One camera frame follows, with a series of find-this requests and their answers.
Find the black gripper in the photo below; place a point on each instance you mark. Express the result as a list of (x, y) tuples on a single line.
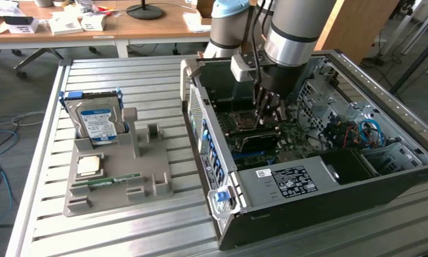
[(280, 79)]

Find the black graphics card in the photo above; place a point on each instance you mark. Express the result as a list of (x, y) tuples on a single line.
[(260, 142)]

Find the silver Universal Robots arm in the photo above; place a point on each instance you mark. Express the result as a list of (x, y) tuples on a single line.
[(292, 24)]

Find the silver perforated drive cage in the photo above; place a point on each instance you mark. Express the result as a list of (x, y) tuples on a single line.
[(320, 112)]

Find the CPU socket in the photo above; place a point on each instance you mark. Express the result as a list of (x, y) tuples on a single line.
[(244, 119)]

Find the green motherboard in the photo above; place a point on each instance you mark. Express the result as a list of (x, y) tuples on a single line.
[(296, 146)]

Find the blue expansion slot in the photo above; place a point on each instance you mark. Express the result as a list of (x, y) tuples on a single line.
[(249, 154)]

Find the white paper stack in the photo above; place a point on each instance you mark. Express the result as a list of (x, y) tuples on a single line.
[(196, 22)]

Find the wooden cabinet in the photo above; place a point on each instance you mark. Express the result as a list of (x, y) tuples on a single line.
[(372, 24)]

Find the brown cardboard box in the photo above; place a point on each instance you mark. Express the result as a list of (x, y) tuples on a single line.
[(204, 8)]

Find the wooden desk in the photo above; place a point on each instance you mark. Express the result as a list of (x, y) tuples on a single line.
[(34, 37), (156, 28)]

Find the grey power supply unit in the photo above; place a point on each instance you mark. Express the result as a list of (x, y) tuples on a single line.
[(260, 184)]

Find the silver disk bay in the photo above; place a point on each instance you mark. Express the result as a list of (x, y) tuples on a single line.
[(396, 158)]

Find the black monitor stand base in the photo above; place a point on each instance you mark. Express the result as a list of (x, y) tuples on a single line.
[(144, 13)]

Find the blue case latch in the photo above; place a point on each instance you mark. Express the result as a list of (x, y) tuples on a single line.
[(221, 196)]

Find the grey plastic parts rack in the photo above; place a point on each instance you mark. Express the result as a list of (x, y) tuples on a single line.
[(121, 160)]

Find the open black PC case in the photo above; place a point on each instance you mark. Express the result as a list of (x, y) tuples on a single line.
[(306, 222)]

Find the hard disk with blue carrier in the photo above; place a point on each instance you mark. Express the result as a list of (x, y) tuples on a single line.
[(96, 123)]

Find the white box with label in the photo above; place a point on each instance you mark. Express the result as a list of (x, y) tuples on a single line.
[(92, 22)]

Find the beige CPU chip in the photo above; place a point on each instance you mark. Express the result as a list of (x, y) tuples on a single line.
[(89, 166)]

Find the green RAM stick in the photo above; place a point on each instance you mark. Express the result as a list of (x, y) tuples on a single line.
[(102, 182)]

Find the open white box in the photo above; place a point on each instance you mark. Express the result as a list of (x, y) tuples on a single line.
[(65, 25)]

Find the grey desk leg with caster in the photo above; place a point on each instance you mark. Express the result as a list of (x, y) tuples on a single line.
[(32, 60)]

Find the grey cup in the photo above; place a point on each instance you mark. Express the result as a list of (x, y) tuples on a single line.
[(44, 3)]

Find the white box with black lid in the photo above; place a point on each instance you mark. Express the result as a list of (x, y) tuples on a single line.
[(21, 25)]

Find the clear plastic bag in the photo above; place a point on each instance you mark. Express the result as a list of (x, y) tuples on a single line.
[(2, 8)]

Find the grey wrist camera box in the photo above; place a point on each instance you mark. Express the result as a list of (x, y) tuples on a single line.
[(242, 69)]

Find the black metal post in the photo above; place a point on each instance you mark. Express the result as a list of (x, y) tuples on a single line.
[(413, 64)]

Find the black fan duct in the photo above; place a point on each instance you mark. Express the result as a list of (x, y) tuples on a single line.
[(349, 166)]

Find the white table frame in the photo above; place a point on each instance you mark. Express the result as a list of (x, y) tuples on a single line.
[(403, 29)]

